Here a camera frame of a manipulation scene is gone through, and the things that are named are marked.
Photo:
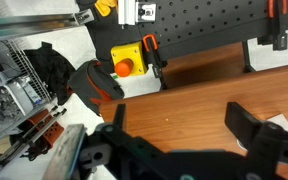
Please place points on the yellow emergency stop box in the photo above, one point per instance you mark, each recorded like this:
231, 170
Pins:
129, 60

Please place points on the black metal rail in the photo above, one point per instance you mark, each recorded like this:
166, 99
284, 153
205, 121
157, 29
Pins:
20, 143

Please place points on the black cloth jacket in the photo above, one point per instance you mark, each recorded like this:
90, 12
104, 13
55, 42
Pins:
49, 70

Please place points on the grey metal plate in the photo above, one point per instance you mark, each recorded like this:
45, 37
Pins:
65, 151

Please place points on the red-brown perforated box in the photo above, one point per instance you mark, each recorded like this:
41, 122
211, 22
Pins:
49, 128

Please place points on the long aluminium rail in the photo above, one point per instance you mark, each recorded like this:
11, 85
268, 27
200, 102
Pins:
27, 25

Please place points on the white box device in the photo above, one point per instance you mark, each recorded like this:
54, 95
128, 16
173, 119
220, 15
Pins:
19, 96

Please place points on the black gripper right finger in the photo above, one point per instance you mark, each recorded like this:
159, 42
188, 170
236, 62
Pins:
242, 123

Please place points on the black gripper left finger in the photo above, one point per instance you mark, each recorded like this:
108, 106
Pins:
120, 116

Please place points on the black perforated workbench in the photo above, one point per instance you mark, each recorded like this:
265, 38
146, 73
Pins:
200, 23

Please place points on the orange black bar clamp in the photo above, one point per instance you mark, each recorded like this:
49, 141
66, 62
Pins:
277, 23
152, 53

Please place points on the silver aluminium extrusion post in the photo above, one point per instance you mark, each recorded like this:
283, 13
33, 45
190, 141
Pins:
130, 11

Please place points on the yellow black tool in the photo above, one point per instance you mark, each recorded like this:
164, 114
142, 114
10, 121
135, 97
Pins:
104, 6

